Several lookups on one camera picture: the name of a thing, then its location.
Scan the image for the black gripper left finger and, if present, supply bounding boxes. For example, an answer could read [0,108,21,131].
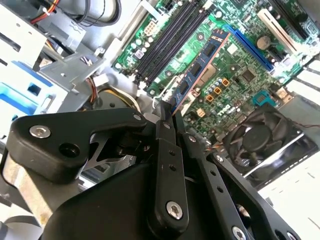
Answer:
[1,100,190,238]

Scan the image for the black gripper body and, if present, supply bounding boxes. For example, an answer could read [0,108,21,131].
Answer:
[41,162,235,240]

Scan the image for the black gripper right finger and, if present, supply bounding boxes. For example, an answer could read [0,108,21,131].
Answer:
[174,109,301,240]

